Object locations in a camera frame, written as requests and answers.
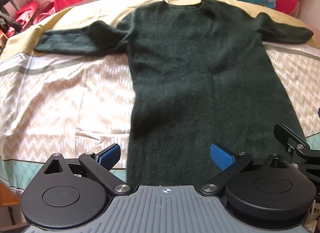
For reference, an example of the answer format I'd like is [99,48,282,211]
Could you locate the red bag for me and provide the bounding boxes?
[14,0,38,26]
[32,1,57,24]

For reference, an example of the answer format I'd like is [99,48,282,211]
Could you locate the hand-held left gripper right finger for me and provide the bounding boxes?
[200,143,294,196]

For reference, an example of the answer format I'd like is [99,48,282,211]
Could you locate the beige patterned bed sheet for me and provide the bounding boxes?
[0,0,320,233]

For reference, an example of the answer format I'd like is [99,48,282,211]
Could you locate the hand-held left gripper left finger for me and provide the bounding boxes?
[44,143,133,197]

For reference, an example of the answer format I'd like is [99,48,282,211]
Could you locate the dark green sweater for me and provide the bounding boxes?
[34,0,314,187]

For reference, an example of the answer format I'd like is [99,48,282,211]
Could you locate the wooden cabinet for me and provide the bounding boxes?
[291,0,320,28]

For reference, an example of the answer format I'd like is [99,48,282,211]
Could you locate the wooden bedside furniture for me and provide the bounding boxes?
[0,180,21,208]

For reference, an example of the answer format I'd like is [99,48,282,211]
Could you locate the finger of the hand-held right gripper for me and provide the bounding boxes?
[274,123,320,181]

